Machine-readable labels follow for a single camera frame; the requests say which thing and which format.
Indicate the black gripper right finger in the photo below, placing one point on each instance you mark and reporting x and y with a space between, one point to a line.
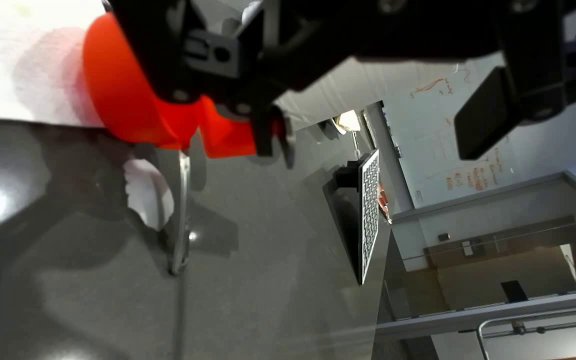
527 87

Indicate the white paper near edge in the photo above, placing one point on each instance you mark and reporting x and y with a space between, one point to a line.
41 61

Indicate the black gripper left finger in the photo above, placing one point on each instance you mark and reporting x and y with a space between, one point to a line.
212 80

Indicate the orange measuring cup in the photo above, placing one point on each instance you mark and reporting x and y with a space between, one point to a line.
133 113

